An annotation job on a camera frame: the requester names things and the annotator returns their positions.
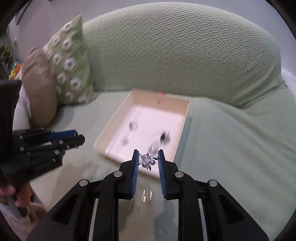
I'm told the pearl flower earring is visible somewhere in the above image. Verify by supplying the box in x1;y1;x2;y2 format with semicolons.
138;153;158;171

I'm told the silver crystal cluster ring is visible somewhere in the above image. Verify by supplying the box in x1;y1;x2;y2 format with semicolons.
148;142;161;155

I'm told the black rose chain earring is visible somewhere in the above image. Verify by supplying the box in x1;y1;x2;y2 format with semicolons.
159;131;171;144

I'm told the small silver flower earring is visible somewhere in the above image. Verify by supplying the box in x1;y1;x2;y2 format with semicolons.
121;136;129;146

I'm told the person's left hand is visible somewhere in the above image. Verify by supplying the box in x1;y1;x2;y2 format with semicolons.
0;182;34;208

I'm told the white puffy cushion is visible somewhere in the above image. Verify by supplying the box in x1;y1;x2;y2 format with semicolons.
13;85;32;131

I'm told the brown pillow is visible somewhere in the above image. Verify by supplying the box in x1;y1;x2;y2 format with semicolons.
22;47;58;128

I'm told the cream cardboard tray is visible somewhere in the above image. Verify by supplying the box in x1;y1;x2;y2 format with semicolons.
93;88;190;179

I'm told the green textured sofa cover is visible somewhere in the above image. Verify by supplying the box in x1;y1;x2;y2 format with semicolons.
31;3;295;240

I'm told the green daisy pillow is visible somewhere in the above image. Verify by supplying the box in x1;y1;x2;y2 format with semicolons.
43;15;96;105

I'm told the rose gold band ring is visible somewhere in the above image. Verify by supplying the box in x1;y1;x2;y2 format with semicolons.
141;189;153;204

